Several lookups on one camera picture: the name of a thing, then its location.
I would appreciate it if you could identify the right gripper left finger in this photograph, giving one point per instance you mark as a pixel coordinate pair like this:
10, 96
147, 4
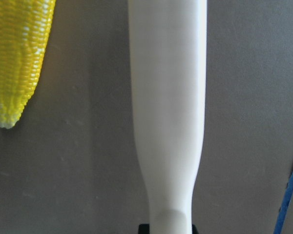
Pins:
143, 229

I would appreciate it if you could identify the yellow toy corn cob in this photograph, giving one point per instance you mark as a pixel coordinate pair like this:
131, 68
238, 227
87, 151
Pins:
24, 32

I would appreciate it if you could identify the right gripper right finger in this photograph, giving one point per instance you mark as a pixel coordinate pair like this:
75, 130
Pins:
194, 229

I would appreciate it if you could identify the wooden hand brush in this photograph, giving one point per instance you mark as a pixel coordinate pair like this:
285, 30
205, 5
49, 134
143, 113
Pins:
168, 48

